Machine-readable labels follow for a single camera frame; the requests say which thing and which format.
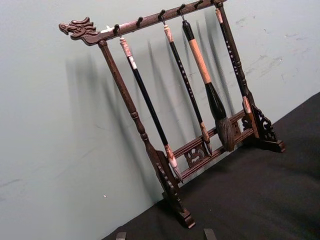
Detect black brush with marbled ends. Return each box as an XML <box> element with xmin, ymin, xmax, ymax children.
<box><xmin>118</xmin><ymin>34</ymin><xmax>185</xmax><ymax>185</ymax></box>

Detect black table cloth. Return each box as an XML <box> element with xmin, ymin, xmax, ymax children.
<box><xmin>101</xmin><ymin>91</ymin><xmax>320</xmax><ymax>240</ymax></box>

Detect carved dark wooden brush rack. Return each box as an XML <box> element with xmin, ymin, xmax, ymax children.
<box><xmin>58</xmin><ymin>0</ymin><xmax>287</xmax><ymax>229</ymax></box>

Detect large tan-handled bushy brush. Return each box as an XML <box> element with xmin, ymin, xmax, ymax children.
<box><xmin>180</xmin><ymin>18</ymin><xmax>236</xmax><ymax>153</ymax></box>

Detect thin black brush, pointed tip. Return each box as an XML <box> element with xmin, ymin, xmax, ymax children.
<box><xmin>162</xmin><ymin>21</ymin><xmax>214</xmax><ymax>156</ymax></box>

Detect slim black brush, white marks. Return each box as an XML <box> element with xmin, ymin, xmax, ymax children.
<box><xmin>214</xmin><ymin>8</ymin><xmax>252</xmax><ymax>121</ymax></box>

